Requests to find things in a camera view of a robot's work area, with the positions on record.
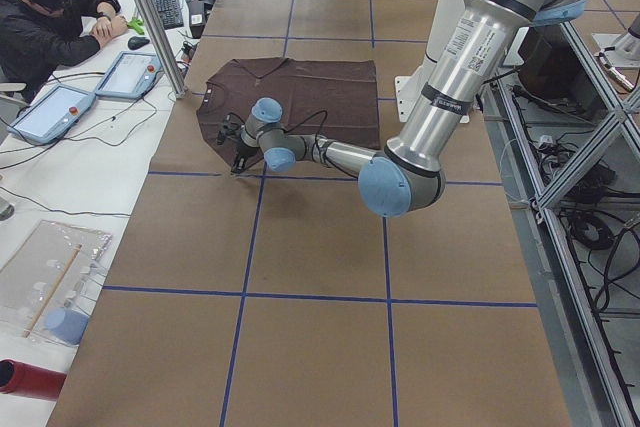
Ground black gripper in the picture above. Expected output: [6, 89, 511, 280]
[231, 139, 258, 172]

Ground dark brown t-shirt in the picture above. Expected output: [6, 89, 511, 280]
[197, 57, 380, 164]

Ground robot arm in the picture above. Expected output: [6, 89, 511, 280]
[231, 0, 587, 217]

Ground black keyboard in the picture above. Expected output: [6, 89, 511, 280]
[151, 0, 184, 29]

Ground blue teach pendant far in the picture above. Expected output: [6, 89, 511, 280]
[94, 51, 162, 100]

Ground blue teach pendant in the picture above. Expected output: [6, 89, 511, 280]
[94, 51, 162, 100]
[7, 84, 96, 145]

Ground green plastic toy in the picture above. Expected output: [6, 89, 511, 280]
[127, 17, 145, 36]

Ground black computer mouse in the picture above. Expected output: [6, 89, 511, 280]
[127, 36, 150, 51]

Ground blue teach pendant near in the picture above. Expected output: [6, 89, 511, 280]
[7, 84, 96, 145]

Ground person in black jacket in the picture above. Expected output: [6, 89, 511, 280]
[1, 0, 129, 102]

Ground clear plastic bag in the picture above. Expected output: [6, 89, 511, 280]
[1, 220, 112, 344]

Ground blue plastic cup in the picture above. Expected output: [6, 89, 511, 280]
[45, 308, 89, 345]

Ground red cylinder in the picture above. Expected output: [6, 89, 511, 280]
[1, 359, 66, 401]

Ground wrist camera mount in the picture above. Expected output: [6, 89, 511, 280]
[216, 112, 245, 146]

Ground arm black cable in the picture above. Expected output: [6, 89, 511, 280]
[227, 110, 331, 168]

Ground aluminium frame post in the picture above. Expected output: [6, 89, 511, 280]
[134, 0, 187, 99]

